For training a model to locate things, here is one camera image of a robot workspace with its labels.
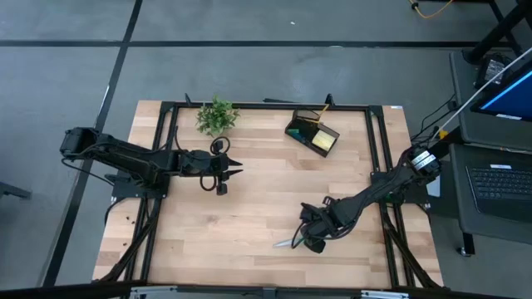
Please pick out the green plant in white pot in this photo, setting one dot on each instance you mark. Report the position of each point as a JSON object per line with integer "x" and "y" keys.
{"x": 216, "y": 118}

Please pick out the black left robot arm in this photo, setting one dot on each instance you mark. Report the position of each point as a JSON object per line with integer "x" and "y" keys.
{"x": 124, "y": 153}

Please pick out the black power box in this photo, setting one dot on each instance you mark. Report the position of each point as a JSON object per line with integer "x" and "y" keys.
{"x": 492, "y": 68}

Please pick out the grey furniture leg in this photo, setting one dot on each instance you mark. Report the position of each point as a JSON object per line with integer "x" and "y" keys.
{"x": 12, "y": 191}

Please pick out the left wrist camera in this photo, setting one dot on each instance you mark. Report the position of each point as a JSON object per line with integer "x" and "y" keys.
{"x": 222, "y": 189}

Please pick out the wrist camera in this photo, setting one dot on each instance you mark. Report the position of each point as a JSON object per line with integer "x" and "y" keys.
{"x": 222, "y": 189}
{"x": 316, "y": 246}

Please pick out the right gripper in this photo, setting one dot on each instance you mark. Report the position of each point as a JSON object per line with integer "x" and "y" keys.
{"x": 316, "y": 222}

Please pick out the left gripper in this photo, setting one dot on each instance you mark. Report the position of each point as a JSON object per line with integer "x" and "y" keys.
{"x": 203, "y": 163}

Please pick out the yellow sticky note pad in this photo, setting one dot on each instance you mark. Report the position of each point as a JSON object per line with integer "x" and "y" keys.
{"x": 323, "y": 140}

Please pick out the grey side cart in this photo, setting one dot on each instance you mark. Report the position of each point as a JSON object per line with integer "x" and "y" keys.
{"x": 459, "y": 83}

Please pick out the cart caster wheel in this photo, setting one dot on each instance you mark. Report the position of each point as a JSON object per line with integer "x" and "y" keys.
{"x": 464, "y": 250}

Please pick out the black stand leg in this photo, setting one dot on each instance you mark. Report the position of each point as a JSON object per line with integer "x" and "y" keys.
{"x": 494, "y": 33}

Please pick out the black mesh desk organizer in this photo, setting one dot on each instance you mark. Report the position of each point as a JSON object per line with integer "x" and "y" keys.
{"x": 305, "y": 137}

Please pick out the white sheet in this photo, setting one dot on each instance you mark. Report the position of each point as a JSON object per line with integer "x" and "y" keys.
{"x": 435, "y": 187}

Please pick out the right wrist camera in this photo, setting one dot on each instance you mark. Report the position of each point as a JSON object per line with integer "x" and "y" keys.
{"x": 316, "y": 246}

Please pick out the black camera gantry bar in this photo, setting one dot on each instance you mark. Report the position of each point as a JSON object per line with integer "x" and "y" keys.
{"x": 266, "y": 292}

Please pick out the black aluminium table frame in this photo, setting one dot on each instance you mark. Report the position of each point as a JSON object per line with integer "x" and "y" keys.
{"x": 249, "y": 106}

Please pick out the yellow pencil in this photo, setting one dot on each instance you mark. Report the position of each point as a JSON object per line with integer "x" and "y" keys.
{"x": 322, "y": 112}
{"x": 309, "y": 120}

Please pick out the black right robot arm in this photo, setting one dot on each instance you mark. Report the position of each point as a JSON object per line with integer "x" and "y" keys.
{"x": 374, "y": 191}

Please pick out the black laptop keyboard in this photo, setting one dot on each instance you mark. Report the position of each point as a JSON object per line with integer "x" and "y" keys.
{"x": 498, "y": 191}

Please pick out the monitor with blue screen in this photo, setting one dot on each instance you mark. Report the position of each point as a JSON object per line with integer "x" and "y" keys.
{"x": 511, "y": 97}

